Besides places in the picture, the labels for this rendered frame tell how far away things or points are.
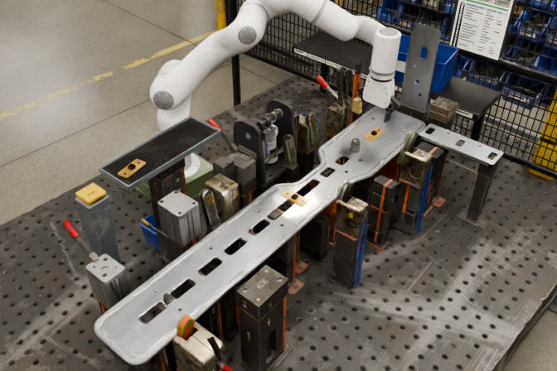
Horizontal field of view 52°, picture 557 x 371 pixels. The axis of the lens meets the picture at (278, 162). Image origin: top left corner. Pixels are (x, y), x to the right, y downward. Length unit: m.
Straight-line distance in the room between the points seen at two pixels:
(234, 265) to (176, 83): 0.70
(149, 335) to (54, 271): 0.72
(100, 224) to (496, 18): 1.60
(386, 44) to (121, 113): 2.65
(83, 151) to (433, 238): 2.45
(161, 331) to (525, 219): 1.46
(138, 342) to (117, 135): 2.64
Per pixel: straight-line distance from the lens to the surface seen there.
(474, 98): 2.40
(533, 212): 2.43
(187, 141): 1.81
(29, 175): 3.82
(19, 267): 2.20
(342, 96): 2.12
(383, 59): 1.93
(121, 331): 1.52
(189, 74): 2.00
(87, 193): 1.67
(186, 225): 1.66
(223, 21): 4.95
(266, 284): 1.53
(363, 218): 1.77
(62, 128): 4.18
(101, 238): 1.74
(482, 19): 2.40
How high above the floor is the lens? 2.19
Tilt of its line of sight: 37 degrees down
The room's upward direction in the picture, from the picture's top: straight up
